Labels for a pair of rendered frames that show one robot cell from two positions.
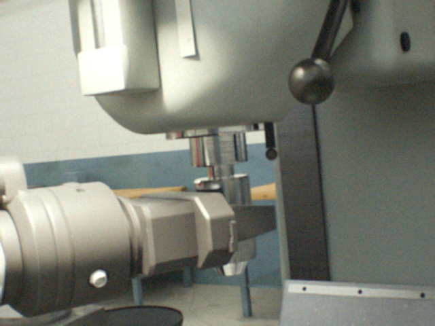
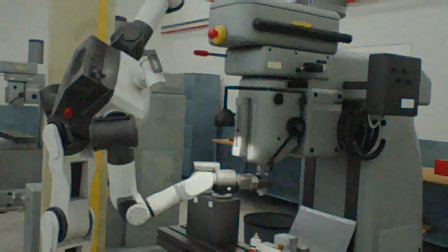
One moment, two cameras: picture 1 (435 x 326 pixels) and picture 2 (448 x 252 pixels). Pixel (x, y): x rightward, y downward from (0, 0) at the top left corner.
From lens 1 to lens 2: 1.34 m
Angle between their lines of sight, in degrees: 20
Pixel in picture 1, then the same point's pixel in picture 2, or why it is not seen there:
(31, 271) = (217, 185)
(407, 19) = (315, 144)
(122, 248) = (234, 184)
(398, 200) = (332, 187)
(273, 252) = not seen: hidden behind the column
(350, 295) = (315, 213)
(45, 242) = (220, 180)
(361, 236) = (322, 196)
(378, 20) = (304, 144)
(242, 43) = (262, 150)
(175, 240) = (245, 185)
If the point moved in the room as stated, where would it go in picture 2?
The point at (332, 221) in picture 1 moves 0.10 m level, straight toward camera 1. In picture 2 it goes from (315, 189) to (307, 193)
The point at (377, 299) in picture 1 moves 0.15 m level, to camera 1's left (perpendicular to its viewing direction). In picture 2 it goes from (322, 216) to (287, 212)
